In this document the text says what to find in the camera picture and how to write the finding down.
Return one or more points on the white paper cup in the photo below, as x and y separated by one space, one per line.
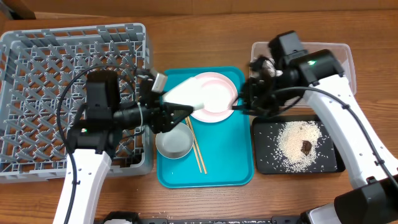
189 93

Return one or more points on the brown food scrap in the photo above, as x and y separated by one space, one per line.
306 147

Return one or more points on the black rectangular tray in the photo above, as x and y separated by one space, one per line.
264 149

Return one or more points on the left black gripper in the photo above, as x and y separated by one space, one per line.
156 117

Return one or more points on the teal plastic serving tray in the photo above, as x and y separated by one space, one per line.
226 150

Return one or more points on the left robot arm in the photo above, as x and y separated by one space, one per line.
114 103

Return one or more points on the grey plastic dish rack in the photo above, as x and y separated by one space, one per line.
36 66

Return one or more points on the wooden chopstick right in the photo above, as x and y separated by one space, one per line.
203 166

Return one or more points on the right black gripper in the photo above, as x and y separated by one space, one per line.
254 104

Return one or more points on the white rice pile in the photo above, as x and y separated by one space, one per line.
295 143

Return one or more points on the large white round plate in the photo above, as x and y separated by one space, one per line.
219 92

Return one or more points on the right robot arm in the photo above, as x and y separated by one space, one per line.
371 167

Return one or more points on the grey shallow bowl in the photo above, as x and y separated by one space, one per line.
176 143

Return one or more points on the clear plastic waste bin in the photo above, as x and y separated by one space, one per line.
341 51

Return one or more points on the white napkin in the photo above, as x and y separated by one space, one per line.
270 67

